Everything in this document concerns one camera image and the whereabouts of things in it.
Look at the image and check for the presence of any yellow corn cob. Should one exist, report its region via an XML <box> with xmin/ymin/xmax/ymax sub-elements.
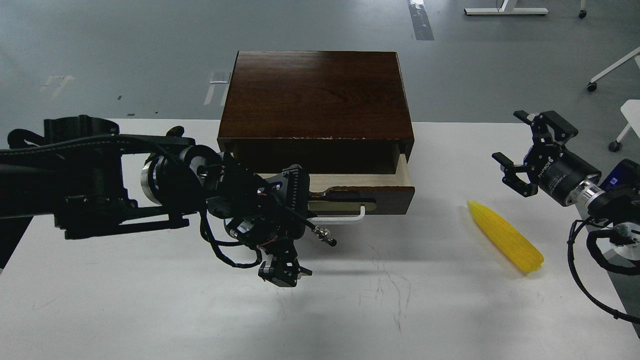
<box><xmin>467</xmin><ymin>200</ymin><xmax>545</xmax><ymax>274</ymax></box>

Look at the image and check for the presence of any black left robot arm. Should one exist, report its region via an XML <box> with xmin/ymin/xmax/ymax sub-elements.
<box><xmin>0</xmin><ymin>114</ymin><xmax>337</xmax><ymax>288</ymax></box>

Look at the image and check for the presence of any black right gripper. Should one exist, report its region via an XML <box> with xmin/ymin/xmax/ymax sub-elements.
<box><xmin>491</xmin><ymin>110</ymin><xmax>602</xmax><ymax>207</ymax></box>

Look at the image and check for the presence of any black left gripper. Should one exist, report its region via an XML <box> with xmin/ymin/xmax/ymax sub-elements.
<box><xmin>235</xmin><ymin>219</ymin><xmax>313</xmax><ymax>288</ymax></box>

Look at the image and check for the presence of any wooden drawer with white handle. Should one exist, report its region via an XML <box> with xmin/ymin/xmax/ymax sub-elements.
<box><xmin>247</xmin><ymin>152</ymin><xmax>416</xmax><ymax>217</ymax></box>

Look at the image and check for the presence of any grey floor tape strip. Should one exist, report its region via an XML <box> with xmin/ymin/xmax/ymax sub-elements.
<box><xmin>407</xmin><ymin>0</ymin><xmax>435</xmax><ymax>41</ymax></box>

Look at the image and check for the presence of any dark wooden cabinet box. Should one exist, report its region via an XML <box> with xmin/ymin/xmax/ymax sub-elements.
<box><xmin>217</xmin><ymin>50</ymin><xmax>415</xmax><ymax>174</ymax></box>

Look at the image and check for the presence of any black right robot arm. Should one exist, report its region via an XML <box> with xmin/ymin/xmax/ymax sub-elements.
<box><xmin>492</xmin><ymin>110</ymin><xmax>640</xmax><ymax>324</ymax></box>

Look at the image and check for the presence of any white desk base bar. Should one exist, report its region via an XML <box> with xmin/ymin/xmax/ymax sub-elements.
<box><xmin>463</xmin><ymin>0</ymin><xmax>549</xmax><ymax>16</ymax></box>

